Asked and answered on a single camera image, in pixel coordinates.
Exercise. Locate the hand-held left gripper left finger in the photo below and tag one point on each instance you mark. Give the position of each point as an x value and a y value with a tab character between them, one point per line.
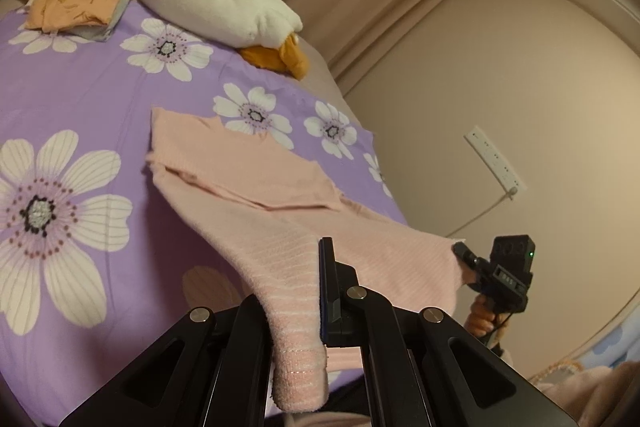
240	332

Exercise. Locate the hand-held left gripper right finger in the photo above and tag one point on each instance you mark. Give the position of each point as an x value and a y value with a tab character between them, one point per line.
330	287

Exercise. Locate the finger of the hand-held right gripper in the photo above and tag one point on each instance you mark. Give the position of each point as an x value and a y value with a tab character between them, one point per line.
462	253

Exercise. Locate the pink knit sweater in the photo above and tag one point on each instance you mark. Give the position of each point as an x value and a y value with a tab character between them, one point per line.
280	217

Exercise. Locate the person's right forearm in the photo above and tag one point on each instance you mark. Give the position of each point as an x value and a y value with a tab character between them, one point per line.
590	397

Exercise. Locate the person's right hand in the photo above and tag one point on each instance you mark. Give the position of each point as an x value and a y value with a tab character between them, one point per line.
477	322

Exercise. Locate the white power strip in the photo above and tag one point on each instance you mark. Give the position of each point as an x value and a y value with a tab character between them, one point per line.
492	159

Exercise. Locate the blue cloud-print blanket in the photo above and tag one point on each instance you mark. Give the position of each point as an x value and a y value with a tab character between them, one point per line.
617	342

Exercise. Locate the beige mattress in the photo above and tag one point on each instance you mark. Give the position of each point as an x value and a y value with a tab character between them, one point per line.
325	77

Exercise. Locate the purple floral bedsheet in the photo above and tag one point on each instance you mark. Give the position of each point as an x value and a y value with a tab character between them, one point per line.
100	107

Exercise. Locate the white plush duck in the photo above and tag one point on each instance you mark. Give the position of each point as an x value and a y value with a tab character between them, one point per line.
215	2

